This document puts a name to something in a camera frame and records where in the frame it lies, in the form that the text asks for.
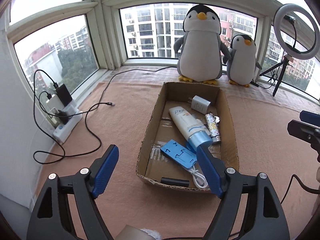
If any white USB cable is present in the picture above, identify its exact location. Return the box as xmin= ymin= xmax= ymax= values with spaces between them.
xmin=186 ymin=165 xmax=209 ymax=190

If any patterned white lighter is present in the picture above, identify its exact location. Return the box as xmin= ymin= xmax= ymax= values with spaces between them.
xmin=205 ymin=113 xmax=221 ymax=144

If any blue folding phone stand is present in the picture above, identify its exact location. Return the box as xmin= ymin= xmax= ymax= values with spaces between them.
xmin=160 ymin=140 xmax=197 ymax=169

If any white sunscreen tube blue cap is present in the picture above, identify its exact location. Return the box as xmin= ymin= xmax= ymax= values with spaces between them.
xmin=169 ymin=106 xmax=213 ymax=151

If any brown cardboard box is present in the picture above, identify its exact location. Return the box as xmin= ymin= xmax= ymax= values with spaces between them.
xmin=136 ymin=82 xmax=239 ymax=195

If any white USB wall charger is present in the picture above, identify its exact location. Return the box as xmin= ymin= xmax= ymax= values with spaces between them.
xmin=188 ymin=95 xmax=211 ymax=115

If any blue round tape measure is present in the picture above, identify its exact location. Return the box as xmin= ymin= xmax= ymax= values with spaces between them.
xmin=185 ymin=141 xmax=196 ymax=154

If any white power strip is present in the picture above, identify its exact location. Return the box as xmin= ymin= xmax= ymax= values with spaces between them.
xmin=53 ymin=105 xmax=82 ymax=144

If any pink fleece blanket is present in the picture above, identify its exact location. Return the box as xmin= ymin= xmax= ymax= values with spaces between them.
xmin=38 ymin=83 xmax=319 ymax=238

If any black tripod stand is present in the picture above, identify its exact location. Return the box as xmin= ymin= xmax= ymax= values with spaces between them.
xmin=259 ymin=54 xmax=293 ymax=97

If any white power adapter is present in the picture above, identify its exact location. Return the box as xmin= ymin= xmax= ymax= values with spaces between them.
xmin=46 ymin=96 xmax=64 ymax=110

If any black power adapter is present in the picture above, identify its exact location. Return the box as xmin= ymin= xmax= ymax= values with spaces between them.
xmin=55 ymin=84 xmax=73 ymax=107

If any small penguin plush toy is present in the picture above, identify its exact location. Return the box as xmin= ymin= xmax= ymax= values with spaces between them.
xmin=223 ymin=34 xmax=262 ymax=87

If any large penguin plush toy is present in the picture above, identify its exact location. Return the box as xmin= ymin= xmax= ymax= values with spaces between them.
xmin=174 ymin=4 xmax=231 ymax=85

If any black loose cable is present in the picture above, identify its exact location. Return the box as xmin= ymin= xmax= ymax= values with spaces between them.
xmin=32 ymin=65 xmax=176 ymax=165

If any white ring light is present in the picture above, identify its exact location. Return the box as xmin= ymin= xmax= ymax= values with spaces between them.
xmin=273 ymin=3 xmax=320 ymax=61

